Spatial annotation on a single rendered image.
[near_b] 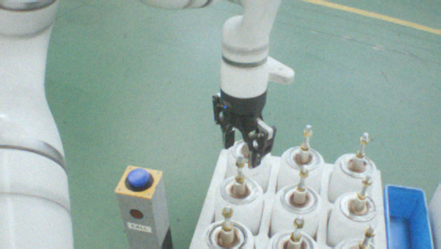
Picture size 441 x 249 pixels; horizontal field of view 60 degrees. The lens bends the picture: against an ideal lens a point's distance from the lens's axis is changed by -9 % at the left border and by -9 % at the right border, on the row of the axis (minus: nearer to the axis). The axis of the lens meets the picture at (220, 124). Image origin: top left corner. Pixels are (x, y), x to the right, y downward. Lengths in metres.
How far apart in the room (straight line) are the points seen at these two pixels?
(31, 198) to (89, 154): 1.09
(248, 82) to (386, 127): 0.93
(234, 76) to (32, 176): 0.42
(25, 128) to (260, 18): 0.38
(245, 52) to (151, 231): 0.39
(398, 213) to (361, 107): 0.52
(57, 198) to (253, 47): 0.40
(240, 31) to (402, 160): 0.90
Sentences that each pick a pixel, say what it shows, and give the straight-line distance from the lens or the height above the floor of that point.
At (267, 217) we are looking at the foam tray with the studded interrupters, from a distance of 0.87.
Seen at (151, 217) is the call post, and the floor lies 0.26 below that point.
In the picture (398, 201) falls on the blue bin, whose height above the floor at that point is 0.07.
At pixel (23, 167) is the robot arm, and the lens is 0.26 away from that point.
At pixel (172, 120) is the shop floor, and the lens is 1.40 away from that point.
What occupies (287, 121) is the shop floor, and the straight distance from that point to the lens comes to 1.41.
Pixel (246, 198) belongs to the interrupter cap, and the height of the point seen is 0.25.
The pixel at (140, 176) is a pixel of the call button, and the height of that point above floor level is 0.33.
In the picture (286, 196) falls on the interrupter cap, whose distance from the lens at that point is 0.81.
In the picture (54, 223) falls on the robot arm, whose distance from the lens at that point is 0.25.
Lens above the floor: 0.85
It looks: 38 degrees down
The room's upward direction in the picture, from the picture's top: straight up
